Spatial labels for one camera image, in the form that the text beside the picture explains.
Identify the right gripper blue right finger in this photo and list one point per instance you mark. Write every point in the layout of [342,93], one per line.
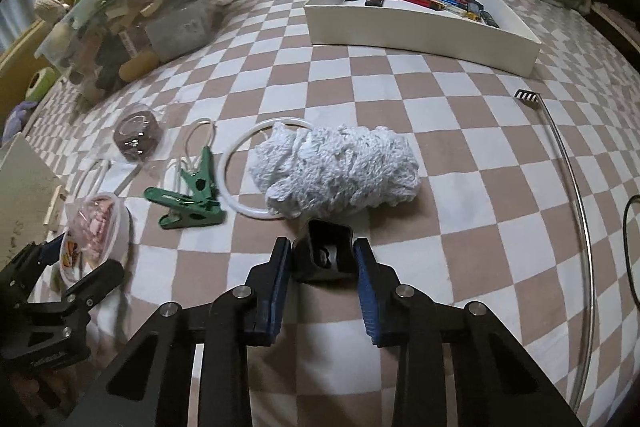
[376,290]

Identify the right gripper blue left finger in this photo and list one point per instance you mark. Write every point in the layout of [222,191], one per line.
[269,283]

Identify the small black cube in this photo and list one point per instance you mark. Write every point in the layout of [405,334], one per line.
[323,254]

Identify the green plastic clip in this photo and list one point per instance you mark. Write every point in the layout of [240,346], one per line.
[200,209]
[201,180]

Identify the small cream cosmetic box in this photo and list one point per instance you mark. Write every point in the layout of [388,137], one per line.
[56,205]

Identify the white tape roll with charms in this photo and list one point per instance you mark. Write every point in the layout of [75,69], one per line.
[98,231]

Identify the white cardboard storage box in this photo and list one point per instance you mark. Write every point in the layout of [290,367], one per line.
[29,189]

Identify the brown tape roll in bag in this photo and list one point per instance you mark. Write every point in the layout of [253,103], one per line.
[137,133]

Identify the purple plush toy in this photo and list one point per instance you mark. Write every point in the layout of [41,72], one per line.
[17,120]

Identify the avocado plush toy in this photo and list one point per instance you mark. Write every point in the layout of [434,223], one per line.
[41,83]

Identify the wooden shelf unit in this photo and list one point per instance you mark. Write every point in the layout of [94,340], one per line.
[18,65]

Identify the white tray of lighters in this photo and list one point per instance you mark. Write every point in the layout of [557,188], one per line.
[397,24]

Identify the clear plastic storage bin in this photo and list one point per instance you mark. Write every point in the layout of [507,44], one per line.
[100,46]

